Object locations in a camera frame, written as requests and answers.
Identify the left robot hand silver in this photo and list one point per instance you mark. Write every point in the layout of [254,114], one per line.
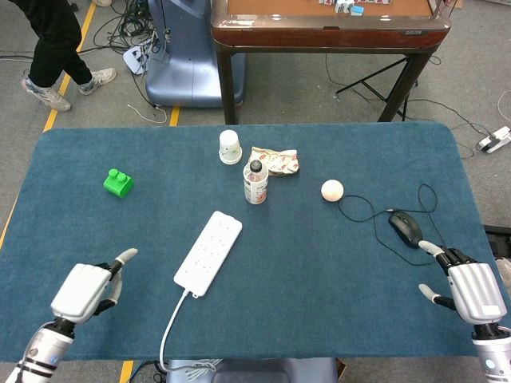
[81,291]

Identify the right robot hand silver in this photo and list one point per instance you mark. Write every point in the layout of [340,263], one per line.
[477,291]

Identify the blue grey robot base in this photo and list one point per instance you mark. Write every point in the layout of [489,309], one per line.
[187,68]

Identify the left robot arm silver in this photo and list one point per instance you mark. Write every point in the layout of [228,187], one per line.
[42,353]

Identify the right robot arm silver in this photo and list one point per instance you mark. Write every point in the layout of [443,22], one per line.
[493,355]

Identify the white floor power strip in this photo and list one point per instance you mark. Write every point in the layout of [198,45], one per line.
[495,140]

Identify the black computer mouse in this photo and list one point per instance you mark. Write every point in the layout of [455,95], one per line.
[405,229]

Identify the green plastic block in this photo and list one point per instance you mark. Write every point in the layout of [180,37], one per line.
[118,185]

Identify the blue table cloth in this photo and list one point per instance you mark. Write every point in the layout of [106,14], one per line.
[319,279]

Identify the pale pink ball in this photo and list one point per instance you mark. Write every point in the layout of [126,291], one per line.
[332,190]

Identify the white drink bottle black cap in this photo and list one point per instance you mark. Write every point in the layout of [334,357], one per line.
[255,185]

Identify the white paper cup stack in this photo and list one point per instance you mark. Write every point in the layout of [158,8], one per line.
[230,147]

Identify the crumpled snack wrapper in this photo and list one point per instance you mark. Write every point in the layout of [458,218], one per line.
[281,161]

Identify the white floor device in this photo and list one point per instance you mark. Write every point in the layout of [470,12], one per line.
[135,60]

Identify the person in black clothes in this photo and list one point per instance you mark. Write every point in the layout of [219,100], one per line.
[56,44]

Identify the brown mahjong table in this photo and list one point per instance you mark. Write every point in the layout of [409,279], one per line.
[331,34]

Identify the blue backed mahjong tile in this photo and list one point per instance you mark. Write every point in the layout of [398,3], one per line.
[357,10]

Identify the standing mahjong tile row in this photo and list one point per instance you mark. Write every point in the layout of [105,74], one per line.
[344,6]

